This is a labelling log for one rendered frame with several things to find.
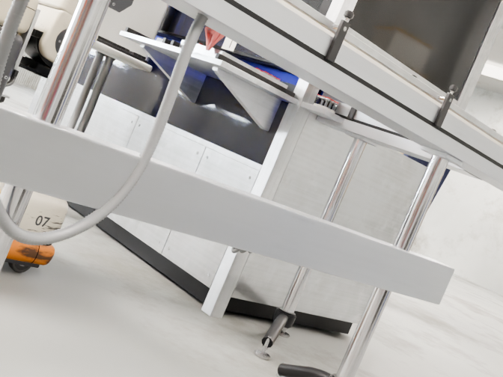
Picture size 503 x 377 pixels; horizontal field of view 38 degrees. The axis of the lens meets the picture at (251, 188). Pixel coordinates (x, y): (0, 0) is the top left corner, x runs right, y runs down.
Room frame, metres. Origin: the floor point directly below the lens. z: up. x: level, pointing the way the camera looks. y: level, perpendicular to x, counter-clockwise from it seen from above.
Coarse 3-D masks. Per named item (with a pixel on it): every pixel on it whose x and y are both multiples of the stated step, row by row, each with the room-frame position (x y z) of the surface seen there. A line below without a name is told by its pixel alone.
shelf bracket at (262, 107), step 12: (216, 72) 2.57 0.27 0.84; (228, 84) 2.60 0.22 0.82; (240, 84) 2.64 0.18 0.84; (240, 96) 2.66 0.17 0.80; (252, 96) 2.69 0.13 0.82; (264, 96) 2.73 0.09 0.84; (252, 108) 2.71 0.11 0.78; (264, 108) 2.75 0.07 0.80; (276, 108) 2.78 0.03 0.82; (264, 120) 2.76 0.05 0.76
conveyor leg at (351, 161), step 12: (348, 132) 2.68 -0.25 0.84; (360, 144) 2.67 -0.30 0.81; (372, 144) 2.67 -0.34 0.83; (348, 156) 2.68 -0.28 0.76; (360, 156) 2.68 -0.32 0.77; (348, 168) 2.67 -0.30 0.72; (336, 180) 2.69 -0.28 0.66; (348, 180) 2.67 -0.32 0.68; (336, 192) 2.67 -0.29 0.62; (336, 204) 2.67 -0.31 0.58; (324, 216) 2.67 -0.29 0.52; (300, 276) 2.67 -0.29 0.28; (300, 288) 2.67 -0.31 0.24; (288, 300) 2.67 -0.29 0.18; (288, 312) 2.67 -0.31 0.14
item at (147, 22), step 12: (144, 0) 3.31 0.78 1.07; (156, 0) 3.34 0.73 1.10; (108, 12) 3.24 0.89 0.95; (120, 12) 3.26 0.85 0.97; (132, 12) 3.29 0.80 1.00; (144, 12) 3.32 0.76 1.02; (156, 12) 3.35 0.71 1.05; (108, 24) 3.25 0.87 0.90; (120, 24) 3.27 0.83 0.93; (132, 24) 3.30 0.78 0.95; (144, 24) 3.33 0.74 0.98; (156, 24) 3.36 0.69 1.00; (108, 36) 3.26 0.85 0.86; (120, 36) 3.28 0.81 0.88; (132, 48) 3.33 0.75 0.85
